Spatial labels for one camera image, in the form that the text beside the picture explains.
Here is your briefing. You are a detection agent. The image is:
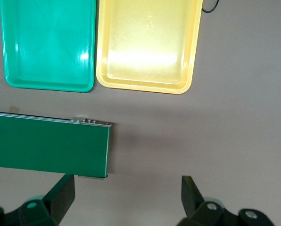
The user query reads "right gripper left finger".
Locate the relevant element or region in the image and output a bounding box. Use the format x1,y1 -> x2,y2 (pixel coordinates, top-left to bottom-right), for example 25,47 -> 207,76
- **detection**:
0,174 -> 75,226

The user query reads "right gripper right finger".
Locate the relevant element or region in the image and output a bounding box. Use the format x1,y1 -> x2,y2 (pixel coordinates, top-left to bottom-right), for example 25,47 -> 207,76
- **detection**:
178,175 -> 276,226

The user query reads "green belt conveyor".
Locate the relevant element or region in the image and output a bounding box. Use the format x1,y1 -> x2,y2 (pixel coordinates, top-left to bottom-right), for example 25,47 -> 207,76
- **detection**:
0,110 -> 113,180

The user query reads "green plastic tray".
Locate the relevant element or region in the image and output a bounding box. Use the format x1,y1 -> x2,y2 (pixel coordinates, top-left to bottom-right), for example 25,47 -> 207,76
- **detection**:
0,0 -> 96,93

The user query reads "yellow plastic tray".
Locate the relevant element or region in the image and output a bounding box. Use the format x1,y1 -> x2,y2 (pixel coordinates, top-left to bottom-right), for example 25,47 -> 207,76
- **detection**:
96,0 -> 204,95

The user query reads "thin black cable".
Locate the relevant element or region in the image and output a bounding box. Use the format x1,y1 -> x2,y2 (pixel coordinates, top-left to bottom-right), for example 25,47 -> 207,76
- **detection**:
201,0 -> 218,14

